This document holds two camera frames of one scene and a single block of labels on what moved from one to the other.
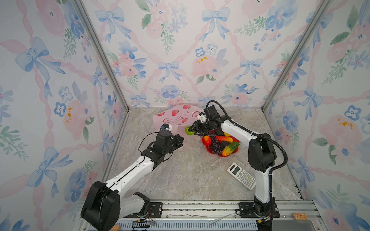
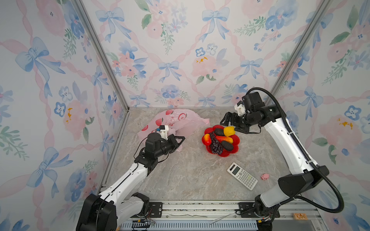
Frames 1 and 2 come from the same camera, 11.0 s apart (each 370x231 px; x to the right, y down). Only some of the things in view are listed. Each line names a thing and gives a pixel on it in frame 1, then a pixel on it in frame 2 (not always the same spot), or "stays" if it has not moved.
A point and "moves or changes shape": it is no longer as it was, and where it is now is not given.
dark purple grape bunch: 216,147 stays
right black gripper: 196,128 to 233,117
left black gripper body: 174,143 stays
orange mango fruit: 219,138 stays
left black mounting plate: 157,209 stays
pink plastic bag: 178,117 moves or changes shape
